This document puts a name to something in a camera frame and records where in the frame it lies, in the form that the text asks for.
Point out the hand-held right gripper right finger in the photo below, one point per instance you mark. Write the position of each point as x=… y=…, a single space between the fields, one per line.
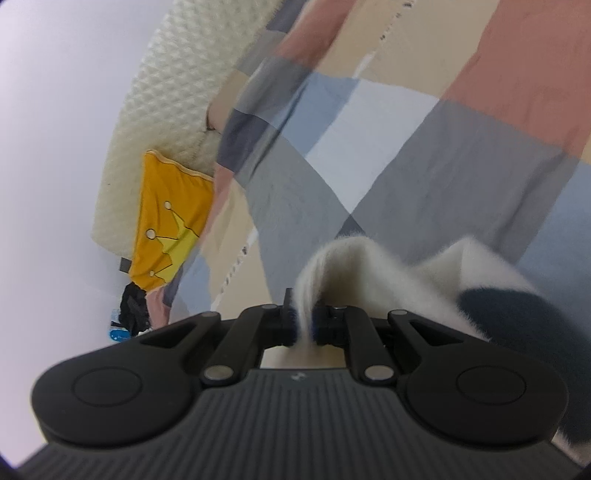
x=317 y=328

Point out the black clothes pile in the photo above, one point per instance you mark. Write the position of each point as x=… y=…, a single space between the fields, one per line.
x=134 y=307

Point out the cream sweater with blue stripes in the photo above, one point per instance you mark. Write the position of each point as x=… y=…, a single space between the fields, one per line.
x=415 y=286

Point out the grey wall socket plate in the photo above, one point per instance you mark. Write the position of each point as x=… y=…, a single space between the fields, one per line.
x=125 y=265

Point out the cream quilted headboard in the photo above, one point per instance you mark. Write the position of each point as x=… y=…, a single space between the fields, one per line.
x=161 y=115

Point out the yellow crown print pillow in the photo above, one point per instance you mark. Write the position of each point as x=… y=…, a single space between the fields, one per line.
x=171 y=217

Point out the patchwork checked quilt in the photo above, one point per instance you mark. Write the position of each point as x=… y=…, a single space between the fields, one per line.
x=392 y=161

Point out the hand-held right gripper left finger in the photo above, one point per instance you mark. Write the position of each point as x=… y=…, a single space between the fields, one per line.
x=290 y=323

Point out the blue plastic packet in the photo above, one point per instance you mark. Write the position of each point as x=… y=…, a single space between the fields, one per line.
x=117 y=332

